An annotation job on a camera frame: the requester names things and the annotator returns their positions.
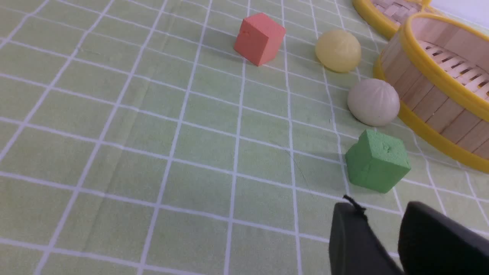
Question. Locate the green foam cube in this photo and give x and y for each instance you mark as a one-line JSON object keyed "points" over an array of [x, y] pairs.
{"points": [[377, 161]]}

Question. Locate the red foam cube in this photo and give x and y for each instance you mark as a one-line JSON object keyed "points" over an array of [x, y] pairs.
{"points": [[259, 39]]}

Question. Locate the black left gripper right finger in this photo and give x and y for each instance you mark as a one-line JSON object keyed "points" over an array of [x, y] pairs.
{"points": [[430, 243]]}

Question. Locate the green checkered tablecloth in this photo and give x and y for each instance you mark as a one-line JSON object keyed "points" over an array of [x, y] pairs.
{"points": [[136, 141]]}

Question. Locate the yellow bun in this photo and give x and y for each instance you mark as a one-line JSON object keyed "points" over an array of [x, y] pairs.
{"points": [[338, 50]]}

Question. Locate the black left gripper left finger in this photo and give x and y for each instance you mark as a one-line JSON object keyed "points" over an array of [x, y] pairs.
{"points": [[354, 249]]}

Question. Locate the woven bamboo steamer lid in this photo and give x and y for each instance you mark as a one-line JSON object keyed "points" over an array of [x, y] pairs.
{"points": [[385, 16]]}

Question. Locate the bamboo steamer tray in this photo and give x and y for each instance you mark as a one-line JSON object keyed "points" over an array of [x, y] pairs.
{"points": [[439, 69]]}

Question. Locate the white bun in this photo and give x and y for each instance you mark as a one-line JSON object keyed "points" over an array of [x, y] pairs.
{"points": [[373, 102]]}

